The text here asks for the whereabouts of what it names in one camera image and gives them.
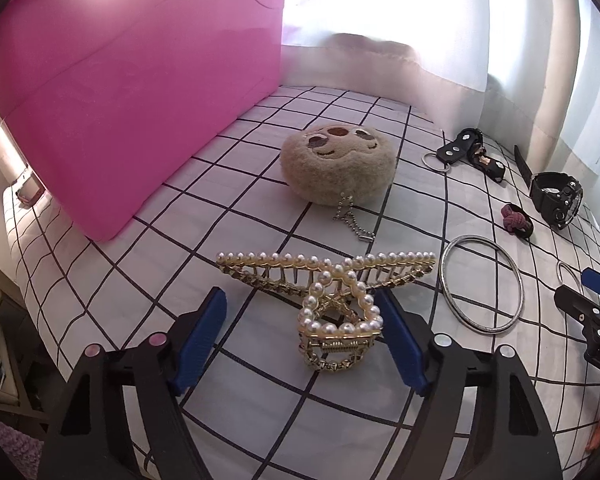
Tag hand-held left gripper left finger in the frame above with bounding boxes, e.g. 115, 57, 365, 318
37, 286, 228, 480

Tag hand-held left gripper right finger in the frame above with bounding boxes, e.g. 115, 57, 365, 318
372, 290, 563, 480

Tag small silver bangle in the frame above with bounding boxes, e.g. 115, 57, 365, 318
556, 260, 586, 297

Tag pearl gold hair claw clip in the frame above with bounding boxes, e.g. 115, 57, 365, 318
216, 250, 438, 373

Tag black digital wristwatch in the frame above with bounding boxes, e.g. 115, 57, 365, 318
512, 145, 585, 231

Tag large silver bangle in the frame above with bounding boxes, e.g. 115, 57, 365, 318
440, 234, 523, 333

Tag pink plastic tub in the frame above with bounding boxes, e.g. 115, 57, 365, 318
0, 0, 301, 243

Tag white grid pattern bedsheet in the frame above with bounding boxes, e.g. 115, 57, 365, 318
5, 85, 600, 480

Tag shelf with colourful books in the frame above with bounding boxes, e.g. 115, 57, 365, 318
0, 255, 51, 421

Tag purple knitted cloth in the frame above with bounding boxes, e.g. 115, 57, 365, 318
0, 407, 36, 480

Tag small red white box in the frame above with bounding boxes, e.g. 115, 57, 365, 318
15, 167, 48, 208

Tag white curtain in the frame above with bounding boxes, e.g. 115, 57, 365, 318
280, 0, 600, 201

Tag maroon and black hair tie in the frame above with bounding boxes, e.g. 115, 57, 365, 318
500, 202, 535, 238

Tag black strap with gold charm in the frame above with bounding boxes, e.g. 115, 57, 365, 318
467, 137, 507, 184

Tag beige plush face keychain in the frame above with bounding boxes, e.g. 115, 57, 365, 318
280, 125, 398, 243

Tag black leather key strap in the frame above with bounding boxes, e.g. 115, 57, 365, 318
421, 128, 482, 173

